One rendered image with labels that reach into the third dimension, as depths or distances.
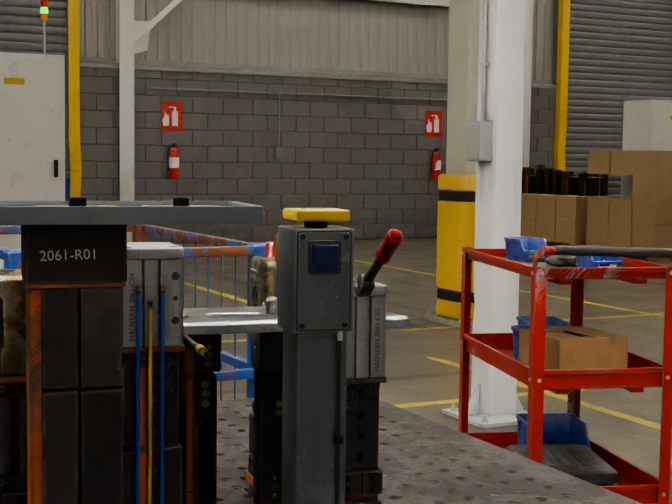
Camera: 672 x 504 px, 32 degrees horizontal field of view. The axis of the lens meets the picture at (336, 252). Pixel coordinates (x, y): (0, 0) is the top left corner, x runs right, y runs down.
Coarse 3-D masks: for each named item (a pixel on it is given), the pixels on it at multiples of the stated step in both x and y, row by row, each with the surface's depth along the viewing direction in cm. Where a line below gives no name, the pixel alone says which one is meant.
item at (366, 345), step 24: (384, 288) 144; (360, 312) 143; (384, 312) 145; (360, 336) 144; (384, 336) 145; (360, 360) 144; (384, 360) 145; (360, 384) 145; (360, 408) 145; (360, 432) 147; (360, 456) 147; (360, 480) 146
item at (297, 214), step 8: (288, 208) 128; (296, 208) 128; (304, 208) 128; (312, 208) 128; (320, 208) 128; (328, 208) 129; (336, 208) 129; (288, 216) 127; (296, 216) 124; (304, 216) 124; (312, 216) 124; (320, 216) 125; (328, 216) 125; (336, 216) 125; (344, 216) 125; (304, 224) 127; (312, 224) 126; (320, 224) 126
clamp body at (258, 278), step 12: (252, 264) 182; (264, 264) 176; (276, 264) 175; (252, 276) 183; (264, 276) 175; (276, 276) 175; (252, 288) 183; (264, 288) 175; (276, 288) 175; (252, 300) 183; (264, 300) 176; (252, 408) 185; (252, 420) 184; (252, 432) 184; (252, 444) 184; (252, 456) 186; (252, 468) 184; (252, 480) 183; (252, 492) 179
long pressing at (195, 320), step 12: (192, 312) 162; (204, 312) 162; (216, 312) 162; (228, 312) 162; (240, 312) 162; (252, 312) 163; (264, 312) 163; (192, 324) 149; (204, 324) 149; (216, 324) 150; (228, 324) 150; (240, 324) 151; (252, 324) 151; (264, 324) 152; (276, 324) 152; (396, 324) 158; (408, 324) 160
